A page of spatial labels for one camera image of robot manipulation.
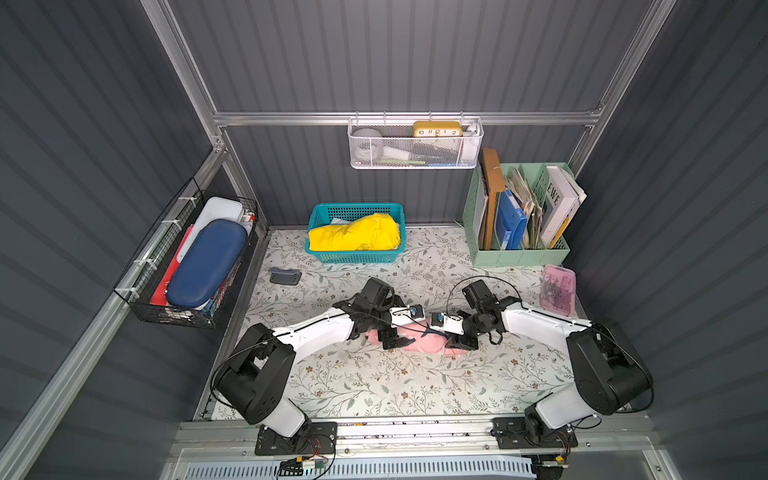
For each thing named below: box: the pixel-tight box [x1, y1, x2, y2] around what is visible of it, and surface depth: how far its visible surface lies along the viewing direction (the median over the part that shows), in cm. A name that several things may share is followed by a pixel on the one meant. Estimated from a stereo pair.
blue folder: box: [495, 189, 528, 250], surface depth 101 cm
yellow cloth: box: [308, 213, 401, 251], surface depth 104 cm
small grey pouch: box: [269, 267, 302, 285], surface depth 107 cm
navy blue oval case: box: [166, 219, 249, 308], surface depth 69 cm
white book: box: [540, 165, 587, 249], surface depth 101 cm
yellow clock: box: [413, 121, 463, 137], surface depth 89 cm
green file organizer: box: [463, 163, 574, 267], surface depth 104 cm
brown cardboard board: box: [482, 149, 506, 250], surface depth 93 cm
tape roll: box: [352, 128, 385, 162], surface depth 90 cm
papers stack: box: [506, 167, 543, 249], surface depth 101 cm
